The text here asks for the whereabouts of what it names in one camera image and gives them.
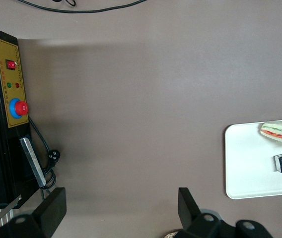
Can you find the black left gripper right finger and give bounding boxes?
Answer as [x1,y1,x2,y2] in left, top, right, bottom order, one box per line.
[177,187,278,238]

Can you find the thin black cable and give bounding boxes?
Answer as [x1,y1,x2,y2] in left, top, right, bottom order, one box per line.
[16,0,146,14]

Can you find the red emergency stop button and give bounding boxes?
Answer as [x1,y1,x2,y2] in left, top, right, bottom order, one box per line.
[8,98,29,119]

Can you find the white rectangular tray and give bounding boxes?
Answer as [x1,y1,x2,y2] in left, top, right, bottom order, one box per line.
[224,121,282,200]

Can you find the black machine with yellow panel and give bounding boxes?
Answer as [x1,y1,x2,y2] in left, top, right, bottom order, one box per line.
[0,25,47,210]

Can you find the black power cord with plug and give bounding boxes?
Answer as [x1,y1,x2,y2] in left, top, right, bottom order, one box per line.
[28,116,61,199]

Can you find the red rocker switch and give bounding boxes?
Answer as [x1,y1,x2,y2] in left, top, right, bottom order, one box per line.
[5,59,17,71]

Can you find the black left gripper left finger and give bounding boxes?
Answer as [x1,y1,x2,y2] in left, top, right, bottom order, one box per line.
[0,187,67,238]

